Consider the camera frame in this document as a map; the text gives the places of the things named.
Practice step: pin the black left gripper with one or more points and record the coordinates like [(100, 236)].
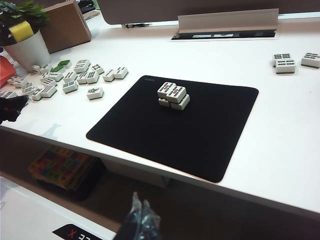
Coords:
[(2, 111)]

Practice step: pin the beige desk divider panel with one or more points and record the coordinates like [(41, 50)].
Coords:
[(200, 6)]

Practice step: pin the white table support leg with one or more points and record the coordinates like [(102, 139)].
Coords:
[(136, 170)]

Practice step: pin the white divider support bracket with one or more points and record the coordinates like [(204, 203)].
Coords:
[(124, 25)]

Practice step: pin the white bamboo-print mahjong tile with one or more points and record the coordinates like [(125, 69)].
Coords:
[(182, 103), (177, 94), (163, 102), (165, 88)]

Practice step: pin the green plant in white pot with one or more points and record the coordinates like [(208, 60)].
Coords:
[(28, 53)]

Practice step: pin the orange red bag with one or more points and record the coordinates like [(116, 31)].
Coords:
[(5, 70)]

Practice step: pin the white bird-print mahjong tile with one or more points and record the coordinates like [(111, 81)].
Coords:
[(95, 93)]

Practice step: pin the face-down green mahjong tile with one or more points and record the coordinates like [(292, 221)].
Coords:
[(64, 63), (57, 68)]

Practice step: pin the brown cardboard box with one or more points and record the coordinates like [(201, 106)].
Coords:
[(66, 27)]

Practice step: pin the white red-print mahjong tile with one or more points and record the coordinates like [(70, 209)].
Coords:
[(48, 91)]

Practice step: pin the white green-backed mahjong tile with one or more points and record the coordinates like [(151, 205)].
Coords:
[(82, 65), (282, 56), (37, 95), (108, 75), (92, 77), (45, 68), (56, 76), (35, 68), (120, 72), (81, 78), (28, 87), (310, 59), (11, 80), (70, 76), (70, 86), (8, 94), (45, 74), (48, 82), (97, 68), (285, 66)]

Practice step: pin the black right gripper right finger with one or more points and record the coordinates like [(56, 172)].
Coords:
[(150, 225)]

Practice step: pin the black fabric mat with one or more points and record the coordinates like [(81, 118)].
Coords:
[(172, 140)]

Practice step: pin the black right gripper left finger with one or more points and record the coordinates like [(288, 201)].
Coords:
[(131, 225)]

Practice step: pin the yellow sponge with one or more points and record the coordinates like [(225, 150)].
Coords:
[(21, 31)]

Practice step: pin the colourful letter puzzle box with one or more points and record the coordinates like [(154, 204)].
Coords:
[(58, 165)]

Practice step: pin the white dot-print mahjong tile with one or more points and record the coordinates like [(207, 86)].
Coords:
[(19, 81)]

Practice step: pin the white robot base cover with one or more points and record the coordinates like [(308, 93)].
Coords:
[(32, 220)]

